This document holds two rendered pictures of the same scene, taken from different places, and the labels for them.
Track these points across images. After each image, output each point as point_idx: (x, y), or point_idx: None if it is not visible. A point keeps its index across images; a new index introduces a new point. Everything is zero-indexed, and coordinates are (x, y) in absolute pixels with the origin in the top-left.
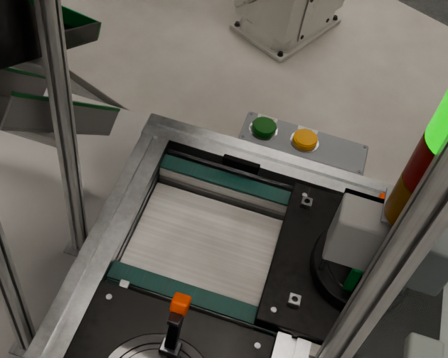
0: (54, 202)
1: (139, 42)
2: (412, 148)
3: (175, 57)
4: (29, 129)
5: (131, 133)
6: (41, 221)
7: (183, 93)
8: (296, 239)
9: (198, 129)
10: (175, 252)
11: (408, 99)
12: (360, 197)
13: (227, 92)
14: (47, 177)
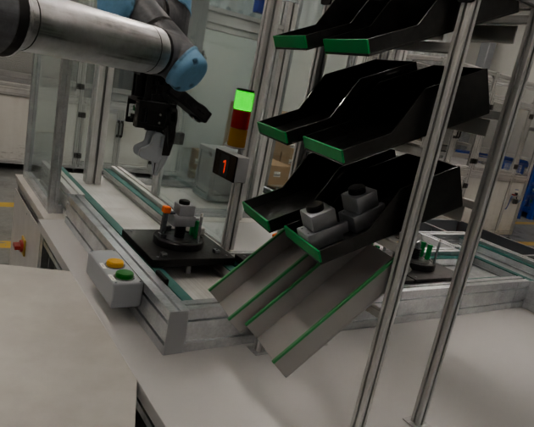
0: (253, 371)
1: (36, 418)
2: (25, 274)
3: (36, 386)
4: None
5: (158, 369)
6: (269, 369)
7: (81, 364)
8: (186, 255)
9: (157, 294)
10: None
11: None
12: (236, 156)
13: (53, 346)
14: (243, 384)
